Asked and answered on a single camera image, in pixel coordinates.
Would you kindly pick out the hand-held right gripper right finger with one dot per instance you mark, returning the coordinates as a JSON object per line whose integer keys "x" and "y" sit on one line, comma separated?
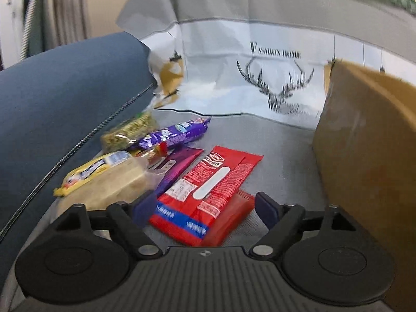
{"x": 266, "y": 208}

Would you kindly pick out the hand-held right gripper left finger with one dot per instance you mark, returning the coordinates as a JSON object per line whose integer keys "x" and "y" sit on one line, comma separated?
{"x": 145, "y": 208}

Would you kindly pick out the purple cup with white lid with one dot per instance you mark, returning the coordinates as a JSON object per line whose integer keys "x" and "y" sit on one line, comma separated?
{"x": 177, "y": 169}

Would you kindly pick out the gold snack packet red ends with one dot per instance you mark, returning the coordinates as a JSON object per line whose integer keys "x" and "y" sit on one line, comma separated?
{"x": 156, "y": 152}

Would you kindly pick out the red snack packet white label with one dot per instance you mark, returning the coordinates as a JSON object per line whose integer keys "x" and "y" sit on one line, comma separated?
{"x": 208, "y": 198}

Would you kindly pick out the cardboard box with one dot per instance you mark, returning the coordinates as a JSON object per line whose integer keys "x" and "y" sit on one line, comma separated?
{"x": 367, "y": 156}

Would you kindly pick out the yellow wrapped cracker packet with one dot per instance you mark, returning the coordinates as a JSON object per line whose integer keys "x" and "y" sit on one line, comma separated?
{"x": 107, "y": 175}

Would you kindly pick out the grey printed sofa cover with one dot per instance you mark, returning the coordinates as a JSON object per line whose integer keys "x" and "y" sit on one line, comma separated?
{"x": 276, "y": 136}

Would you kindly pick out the purple blue wrapped snack bar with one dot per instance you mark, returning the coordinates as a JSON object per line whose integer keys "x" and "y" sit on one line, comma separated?
{"x": 172, "y": 135}

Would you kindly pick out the round peanut snack packet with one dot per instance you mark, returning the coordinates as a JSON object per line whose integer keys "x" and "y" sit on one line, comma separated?
{"x": 128, "y": 130}

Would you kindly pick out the blue sofa armrest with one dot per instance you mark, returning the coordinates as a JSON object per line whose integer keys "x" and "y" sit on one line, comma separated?
{"x": 58, "y": 104}

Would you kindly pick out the beige curtain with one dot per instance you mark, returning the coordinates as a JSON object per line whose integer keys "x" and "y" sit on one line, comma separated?
{"x": 66, "y": 9}

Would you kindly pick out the white cabinet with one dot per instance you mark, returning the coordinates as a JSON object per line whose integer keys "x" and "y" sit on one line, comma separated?
{"x": 11, "y": 16}

